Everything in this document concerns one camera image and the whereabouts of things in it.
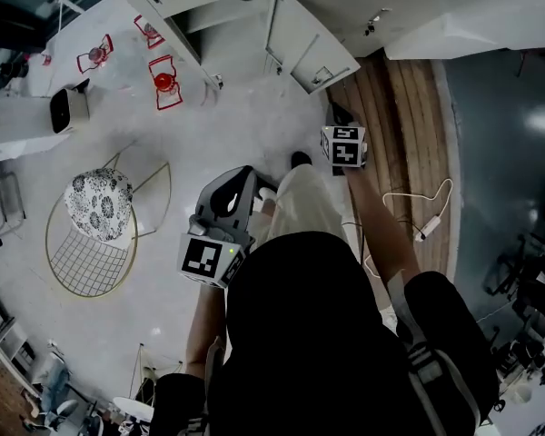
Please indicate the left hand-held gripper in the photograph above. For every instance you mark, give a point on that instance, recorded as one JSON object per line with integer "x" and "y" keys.
{"x": 218, "y": 225}

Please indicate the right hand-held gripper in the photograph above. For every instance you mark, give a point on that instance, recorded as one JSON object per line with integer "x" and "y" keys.
{"x": 345, "y": 150}

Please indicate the white locker door with latch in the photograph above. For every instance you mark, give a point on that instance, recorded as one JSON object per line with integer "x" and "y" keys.
{"x": 309, "y": 39}

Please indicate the narrow white locker door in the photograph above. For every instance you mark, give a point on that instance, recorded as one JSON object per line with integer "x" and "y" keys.
{"x": 195, "y": 52}

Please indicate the large white locker door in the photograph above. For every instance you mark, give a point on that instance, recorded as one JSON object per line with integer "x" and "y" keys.
{"x": 481, "y": 21}

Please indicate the person's left forearm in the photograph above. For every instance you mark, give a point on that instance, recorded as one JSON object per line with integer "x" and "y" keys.
{"x": 205, "y": 325}

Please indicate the person's right forearm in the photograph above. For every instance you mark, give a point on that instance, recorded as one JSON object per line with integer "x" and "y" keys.
{"x": 381, "y": 225}

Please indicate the person's beige trouser leg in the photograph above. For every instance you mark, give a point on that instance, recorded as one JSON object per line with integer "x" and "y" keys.
{"x": 304, "y": 202}

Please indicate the person's black shoe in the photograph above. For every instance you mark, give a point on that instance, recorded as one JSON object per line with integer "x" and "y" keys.
{"x": 301, "y": 159}

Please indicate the white power strip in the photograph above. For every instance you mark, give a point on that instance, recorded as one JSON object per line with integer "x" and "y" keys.
{"x": 428, "y": 229}

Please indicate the person's black shirt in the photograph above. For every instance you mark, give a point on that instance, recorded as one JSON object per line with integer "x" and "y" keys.
{"x": 309, "y": 334}

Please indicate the floral black white cushion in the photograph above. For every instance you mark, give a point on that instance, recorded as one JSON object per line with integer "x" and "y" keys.
{"x": 99, "y": 202}

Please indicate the red lantern with clear globe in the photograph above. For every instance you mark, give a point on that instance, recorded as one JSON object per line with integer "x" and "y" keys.
{"x": 149, "y": 31}
{"x": 95, "y": 55}

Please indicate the black office chair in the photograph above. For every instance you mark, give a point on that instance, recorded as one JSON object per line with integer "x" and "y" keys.
{"x": 527, "y": 261}

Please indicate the white round table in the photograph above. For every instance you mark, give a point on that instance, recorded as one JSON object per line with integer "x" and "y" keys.
{"x": 134, "y": 409}

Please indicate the white side table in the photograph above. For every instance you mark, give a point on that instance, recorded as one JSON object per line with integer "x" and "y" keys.
{"x": 13, "y": 125}

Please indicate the grey folding chair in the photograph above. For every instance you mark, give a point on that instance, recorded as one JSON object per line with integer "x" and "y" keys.
{"x": 4, "y": 202}

